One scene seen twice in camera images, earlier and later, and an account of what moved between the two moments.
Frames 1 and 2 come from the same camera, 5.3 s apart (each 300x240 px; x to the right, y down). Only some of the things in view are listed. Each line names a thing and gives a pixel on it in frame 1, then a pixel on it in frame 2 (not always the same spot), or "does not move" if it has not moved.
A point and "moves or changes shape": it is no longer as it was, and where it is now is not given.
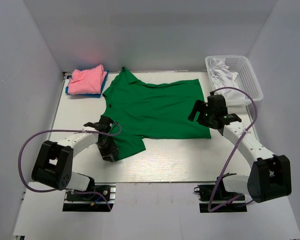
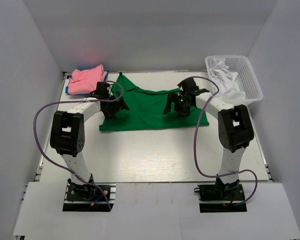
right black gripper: x=201 y=106 → x=171 y=98
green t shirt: x=146 y=111 moves or changes shape
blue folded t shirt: x=97 y=95 does not move
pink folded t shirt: x=87 y=82 does not move
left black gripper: x=112 y=150 → x=119 y=106
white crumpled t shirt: x=222 y=77 does not move
